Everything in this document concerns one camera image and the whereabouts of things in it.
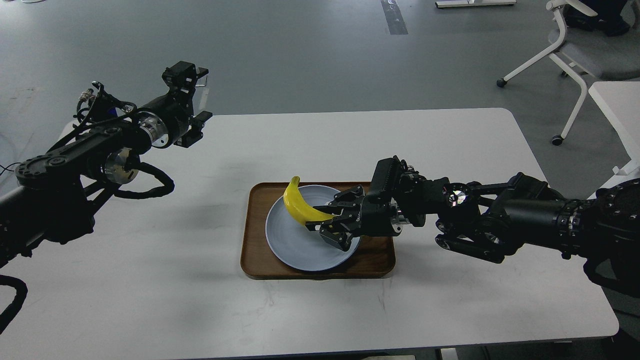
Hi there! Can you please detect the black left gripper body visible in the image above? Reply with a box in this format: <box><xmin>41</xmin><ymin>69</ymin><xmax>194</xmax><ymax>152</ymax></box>
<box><xmin>135</xmin><ymin>94</ymin><xmax>194</xmax><ymax>149</ymax></box>

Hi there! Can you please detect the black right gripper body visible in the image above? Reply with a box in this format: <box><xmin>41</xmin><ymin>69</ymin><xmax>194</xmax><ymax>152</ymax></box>
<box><xmin>352</xmin><ymin>156</ymin><xmax>403</xmax><ymax>237</ymax></box>

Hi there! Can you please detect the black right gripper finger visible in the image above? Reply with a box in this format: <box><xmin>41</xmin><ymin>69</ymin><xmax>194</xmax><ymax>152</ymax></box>
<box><xmin>325</xmin><ymin>185</ymin><xmax>367</xmax><ymax>219</ymax></box>
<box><xmin>304</xmin><ymin>213</ymin><xmax>362</xmax><ymax>252</ymax></box>

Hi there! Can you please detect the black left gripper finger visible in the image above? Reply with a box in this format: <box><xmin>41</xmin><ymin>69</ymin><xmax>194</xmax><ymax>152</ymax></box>
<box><xmin>161</xmin><ymin>61</ymin><xmax>210</xmax><ymax>101</ymax></box>
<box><xmin>174</xmin><ymin>111</ymin><xmax>213</xmax><ymax>148</ymax></box>

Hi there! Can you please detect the light blue plate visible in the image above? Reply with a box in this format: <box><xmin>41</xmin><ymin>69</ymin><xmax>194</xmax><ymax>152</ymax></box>
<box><xmin>265</xmin><ymin>195</ymin><xmax>361</xmax><ymax>272</ymax></box>

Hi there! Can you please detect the yellow banana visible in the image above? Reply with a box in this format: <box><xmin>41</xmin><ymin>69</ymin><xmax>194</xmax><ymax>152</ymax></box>
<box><xmin>282</xmin><ymin>176</ymin><xmax>336</xmax><ymax>227</ymax></box>

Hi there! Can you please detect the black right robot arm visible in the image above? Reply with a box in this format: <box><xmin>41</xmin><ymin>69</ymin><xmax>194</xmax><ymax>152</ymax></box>
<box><xmin>304</xmin><ymin>156</ymin><xmax>640</xmax><ymax>297</ymax></box>

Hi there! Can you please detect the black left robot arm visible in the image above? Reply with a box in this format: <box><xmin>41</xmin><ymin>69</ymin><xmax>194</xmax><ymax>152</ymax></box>
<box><xmin>0</xmin><ymin>61</ymin><xmax>212</xmax><ymax>266</ymax></box>

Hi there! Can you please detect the brown wooden tray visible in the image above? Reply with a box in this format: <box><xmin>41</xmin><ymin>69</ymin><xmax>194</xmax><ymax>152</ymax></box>
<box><xmin>240</xmin><ymin>181</ymin><xmax>396</xmax><ymax>280</ymax></box>

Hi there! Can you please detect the white furniture base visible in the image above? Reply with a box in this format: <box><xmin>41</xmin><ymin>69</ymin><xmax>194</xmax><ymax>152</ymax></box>
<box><xmin>434</xmin><ymin>0</ymin><xmax>518</xmax><ymax>9</ymax></box>

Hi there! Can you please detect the white office chair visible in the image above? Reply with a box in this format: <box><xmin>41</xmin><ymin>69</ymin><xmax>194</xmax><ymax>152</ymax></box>
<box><xmin>496</xmin><ymin>0</ymin><xmax>640</xmax><ymax>146</ymax></box>

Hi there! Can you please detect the white side table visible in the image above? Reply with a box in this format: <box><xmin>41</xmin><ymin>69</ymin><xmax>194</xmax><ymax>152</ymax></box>
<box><xmin>589</xmin><ymin>80</ymin><xmax>640</xmax><ymax>176</ymax></box>

